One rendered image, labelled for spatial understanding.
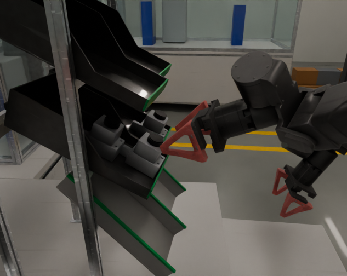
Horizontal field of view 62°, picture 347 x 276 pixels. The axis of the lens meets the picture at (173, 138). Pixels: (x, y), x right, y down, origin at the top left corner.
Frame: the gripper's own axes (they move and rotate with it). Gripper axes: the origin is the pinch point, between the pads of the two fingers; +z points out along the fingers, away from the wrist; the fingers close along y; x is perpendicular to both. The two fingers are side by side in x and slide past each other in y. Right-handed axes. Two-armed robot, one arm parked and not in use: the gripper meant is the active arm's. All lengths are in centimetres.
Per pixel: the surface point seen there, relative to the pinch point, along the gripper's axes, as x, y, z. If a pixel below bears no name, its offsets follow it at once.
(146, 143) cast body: -1.1, 1.7, 4.6
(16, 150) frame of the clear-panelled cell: -3, -42, 87
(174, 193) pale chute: 21.7, -20.8, 15.5
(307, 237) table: 51, -30, -14
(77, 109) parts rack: -11.8, 11.0, 7.6
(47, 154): 5, -53, 85
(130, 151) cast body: -0.6, 2.0, 8.3
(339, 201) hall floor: 148, -184, -35
